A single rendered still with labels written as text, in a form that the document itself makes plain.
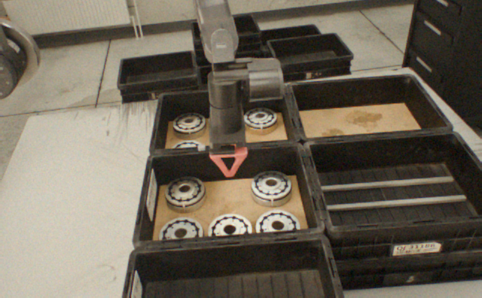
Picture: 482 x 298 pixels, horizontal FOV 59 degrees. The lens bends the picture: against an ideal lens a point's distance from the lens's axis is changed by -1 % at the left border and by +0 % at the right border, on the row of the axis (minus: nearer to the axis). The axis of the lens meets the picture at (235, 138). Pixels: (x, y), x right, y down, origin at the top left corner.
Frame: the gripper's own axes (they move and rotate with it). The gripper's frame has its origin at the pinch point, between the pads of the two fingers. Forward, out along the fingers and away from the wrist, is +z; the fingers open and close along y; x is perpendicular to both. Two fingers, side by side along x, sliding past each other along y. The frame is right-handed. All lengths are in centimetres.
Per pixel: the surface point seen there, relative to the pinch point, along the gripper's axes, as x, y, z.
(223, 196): 2.0, 14.1, 23.8
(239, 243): -1.3, -9.3, 13.6
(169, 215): 15.5, 8.7, 24.2
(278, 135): -15.2, 38.2, 23.4
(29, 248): 56, 12, 38
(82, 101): 106, 203, 111
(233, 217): -0.4, 3.9, 20.8
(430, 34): -112, 147, 45
